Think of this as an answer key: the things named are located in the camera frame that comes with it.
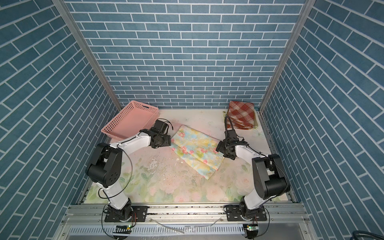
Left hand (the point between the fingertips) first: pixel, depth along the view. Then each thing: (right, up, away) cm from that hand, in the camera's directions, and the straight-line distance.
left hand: (166, 141), depth 96 cm
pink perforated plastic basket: (-31, +16, +23) cm, 42 cm away
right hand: (+36, -4, -1) cm, 36 cm away
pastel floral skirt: (+20, -6, -1) cm, 21 cm away
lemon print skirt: (+63, +12, +11) cm, 65 cm away
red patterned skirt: (+52, +18, +12) cm, 56 cm away
